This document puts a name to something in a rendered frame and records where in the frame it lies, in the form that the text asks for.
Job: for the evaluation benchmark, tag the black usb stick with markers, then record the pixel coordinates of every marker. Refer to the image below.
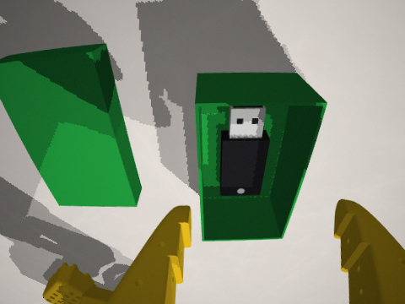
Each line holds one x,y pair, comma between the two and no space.
244,149

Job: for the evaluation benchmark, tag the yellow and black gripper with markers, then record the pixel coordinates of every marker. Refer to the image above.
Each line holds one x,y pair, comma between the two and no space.
372,257

